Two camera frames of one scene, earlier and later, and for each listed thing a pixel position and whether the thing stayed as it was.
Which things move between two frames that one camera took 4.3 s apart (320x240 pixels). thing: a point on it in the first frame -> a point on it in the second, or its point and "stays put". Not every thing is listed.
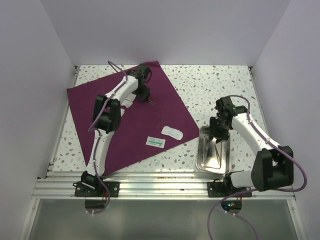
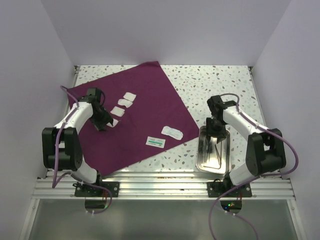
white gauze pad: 127,103 stays put
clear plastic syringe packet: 174,133 stays put
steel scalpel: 220,160 -> 209,151
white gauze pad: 131,97 stays put
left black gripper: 145,95 -> 107,118
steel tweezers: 151,102 -> 218,152
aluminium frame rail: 167,185 stays put
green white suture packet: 156,142 stays put
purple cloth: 147,126 stays put
